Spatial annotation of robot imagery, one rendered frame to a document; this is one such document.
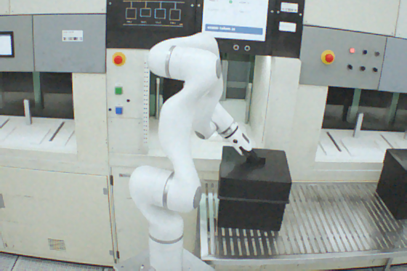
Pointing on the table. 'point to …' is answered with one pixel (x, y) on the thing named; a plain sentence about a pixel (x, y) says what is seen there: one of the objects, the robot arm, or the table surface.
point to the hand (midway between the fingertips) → (254, 157)
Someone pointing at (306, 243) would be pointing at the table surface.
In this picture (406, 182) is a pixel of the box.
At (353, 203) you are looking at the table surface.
